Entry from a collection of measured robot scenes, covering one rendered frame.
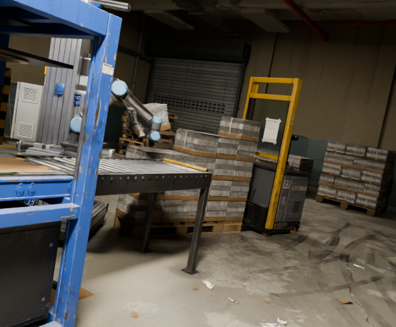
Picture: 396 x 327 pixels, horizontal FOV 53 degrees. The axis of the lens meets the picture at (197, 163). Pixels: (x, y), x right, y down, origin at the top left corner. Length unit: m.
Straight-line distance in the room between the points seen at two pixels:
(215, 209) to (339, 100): 6.49
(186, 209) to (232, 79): 7.68
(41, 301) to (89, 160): 0.69
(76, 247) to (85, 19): 0.99
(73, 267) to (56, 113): 1.86
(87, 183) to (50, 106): 1.78
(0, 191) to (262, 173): 3.69
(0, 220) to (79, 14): 0.85
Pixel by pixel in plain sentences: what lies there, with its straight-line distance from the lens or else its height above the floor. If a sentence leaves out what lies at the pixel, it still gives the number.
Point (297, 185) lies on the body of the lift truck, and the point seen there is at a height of 0.63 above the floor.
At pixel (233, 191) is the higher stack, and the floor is 0.48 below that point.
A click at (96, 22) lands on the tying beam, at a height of 1.49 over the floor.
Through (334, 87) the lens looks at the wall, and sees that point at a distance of 10.31.
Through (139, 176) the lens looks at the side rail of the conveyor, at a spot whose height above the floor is 0.79.
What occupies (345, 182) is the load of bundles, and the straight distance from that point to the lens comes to 8.41.
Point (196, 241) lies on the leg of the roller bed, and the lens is 3.13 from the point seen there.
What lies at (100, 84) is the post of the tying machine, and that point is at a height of 1.24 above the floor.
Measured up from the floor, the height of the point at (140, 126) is 1.04.
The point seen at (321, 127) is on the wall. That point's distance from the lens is 10.26.
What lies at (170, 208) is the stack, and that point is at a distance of 3.93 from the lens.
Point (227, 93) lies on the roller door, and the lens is 11.36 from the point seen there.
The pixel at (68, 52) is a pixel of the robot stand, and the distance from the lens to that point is 3.54.
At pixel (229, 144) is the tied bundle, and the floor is 1.00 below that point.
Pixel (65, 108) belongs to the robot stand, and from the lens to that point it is 3.51.
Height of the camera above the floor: 1.15
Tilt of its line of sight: 6 degrees down
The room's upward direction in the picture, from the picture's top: 10 degrees clockwise
